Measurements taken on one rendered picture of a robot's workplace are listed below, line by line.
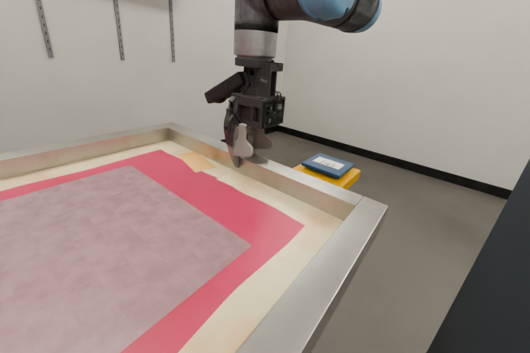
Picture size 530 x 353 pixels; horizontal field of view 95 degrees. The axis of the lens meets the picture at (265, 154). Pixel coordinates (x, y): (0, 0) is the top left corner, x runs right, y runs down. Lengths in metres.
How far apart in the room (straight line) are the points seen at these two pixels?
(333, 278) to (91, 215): 0.34
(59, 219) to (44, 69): 1.98
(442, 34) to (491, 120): 1.04
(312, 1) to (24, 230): 0.48
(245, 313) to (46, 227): 0.29
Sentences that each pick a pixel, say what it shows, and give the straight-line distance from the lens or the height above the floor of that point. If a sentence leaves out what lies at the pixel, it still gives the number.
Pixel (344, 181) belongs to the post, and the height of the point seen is 0.95.
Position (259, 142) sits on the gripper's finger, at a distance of 0.52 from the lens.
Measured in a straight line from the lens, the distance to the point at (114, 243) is 0.38.
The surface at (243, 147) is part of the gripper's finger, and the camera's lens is 0.47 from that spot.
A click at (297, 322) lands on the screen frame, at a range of 0.25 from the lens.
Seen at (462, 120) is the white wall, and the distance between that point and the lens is 3.49.
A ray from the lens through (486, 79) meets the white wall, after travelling 3.46.
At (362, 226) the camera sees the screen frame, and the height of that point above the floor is 1.01.
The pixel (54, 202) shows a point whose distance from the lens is 0.50.
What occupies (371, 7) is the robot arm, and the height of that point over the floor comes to 1.29.
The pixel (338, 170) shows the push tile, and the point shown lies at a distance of 0.60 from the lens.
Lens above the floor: 1.21
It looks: 22 degrees down
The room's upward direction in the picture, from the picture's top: 5 degrees clockwise
